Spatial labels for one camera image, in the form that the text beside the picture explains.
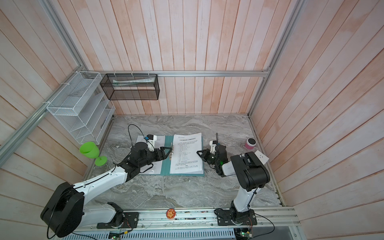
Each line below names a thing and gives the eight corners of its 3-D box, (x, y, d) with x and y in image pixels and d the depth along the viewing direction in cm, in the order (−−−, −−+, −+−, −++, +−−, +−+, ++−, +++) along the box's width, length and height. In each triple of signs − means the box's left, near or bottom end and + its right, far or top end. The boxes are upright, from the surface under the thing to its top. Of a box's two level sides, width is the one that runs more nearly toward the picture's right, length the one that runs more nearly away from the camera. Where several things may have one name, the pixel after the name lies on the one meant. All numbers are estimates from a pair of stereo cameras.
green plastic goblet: (91, 166, 94) (76, 153, 82) (96, 155, 99) (83, 141, 87) (105, 166, 94) (92, 153, 82) (109, 155, 99) (97, 141, 87)
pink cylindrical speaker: (245, 149, 102) (248, 145, 98) (243, 142, 106) (246, 137, 102) (254, 149, 102) (257, 145, 98) (252, 142, 106) (255, 137, 102)
